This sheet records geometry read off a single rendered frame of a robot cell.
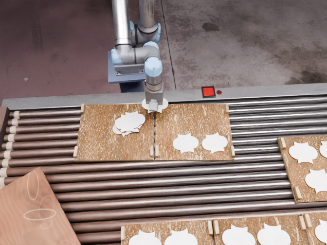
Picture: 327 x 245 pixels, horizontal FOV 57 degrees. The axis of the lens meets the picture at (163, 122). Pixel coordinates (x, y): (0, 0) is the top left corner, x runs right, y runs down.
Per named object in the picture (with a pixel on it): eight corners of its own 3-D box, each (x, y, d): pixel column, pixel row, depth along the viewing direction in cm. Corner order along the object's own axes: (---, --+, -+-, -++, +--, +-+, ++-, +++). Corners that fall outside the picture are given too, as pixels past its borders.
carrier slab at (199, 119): (155, 105, 172) (155, 103, 171) (227, 105, 172) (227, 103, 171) (154, 161, 154) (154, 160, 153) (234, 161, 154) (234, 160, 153)
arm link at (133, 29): (115, 37, 183) (112, 18, 172) (137, 36, 184) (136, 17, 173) (116, 50, 177) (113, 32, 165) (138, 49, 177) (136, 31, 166)
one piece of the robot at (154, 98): (141, 95, 135) (143, 114, 149) (161, 96, 135) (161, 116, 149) (144, 75, 141) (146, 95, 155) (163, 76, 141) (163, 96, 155)
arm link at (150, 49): (134, 41, 137) (136, 59, 131) (158, 39, 138) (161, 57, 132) (136, 53, 144) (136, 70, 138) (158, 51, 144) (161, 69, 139)
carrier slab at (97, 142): (83, 105, 172) (82, 104, 171) (154, 105, 173) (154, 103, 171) (74, 162, 154) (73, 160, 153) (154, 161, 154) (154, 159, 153)
